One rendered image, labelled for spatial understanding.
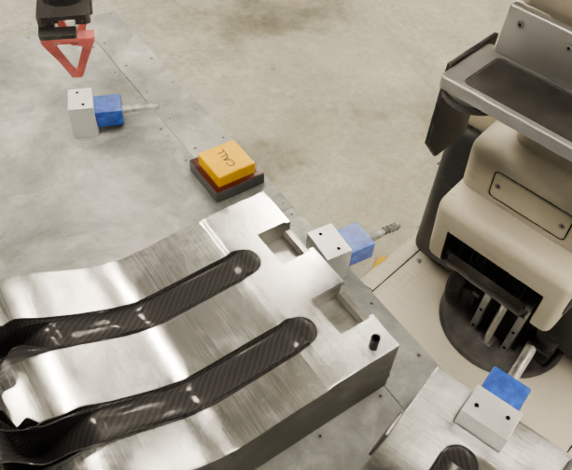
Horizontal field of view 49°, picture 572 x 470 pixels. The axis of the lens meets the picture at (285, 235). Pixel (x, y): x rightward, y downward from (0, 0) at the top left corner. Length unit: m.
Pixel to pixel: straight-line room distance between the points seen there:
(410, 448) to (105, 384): 0.30
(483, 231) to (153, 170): 0.48
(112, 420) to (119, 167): 0.46
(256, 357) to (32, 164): 0.49
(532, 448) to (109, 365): 0.42
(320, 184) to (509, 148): 1.22
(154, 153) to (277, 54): 1.69
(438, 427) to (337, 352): 0.12
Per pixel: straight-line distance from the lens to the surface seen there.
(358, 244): 0.81
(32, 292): 0.68
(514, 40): 0.79
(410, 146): 2.27
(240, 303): 0.69
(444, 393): 0.70
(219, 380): 0.65
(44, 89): 1.14
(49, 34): 0.89
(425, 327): 1.44
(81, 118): 1.00
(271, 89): 2.44
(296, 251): 0.76
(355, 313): 0.71
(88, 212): 0.91
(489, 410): 0.67
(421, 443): 0.67
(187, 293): 0.71
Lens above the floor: 1.45
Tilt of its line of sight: 50 degrees down
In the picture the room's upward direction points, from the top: 4 degrees clockwise
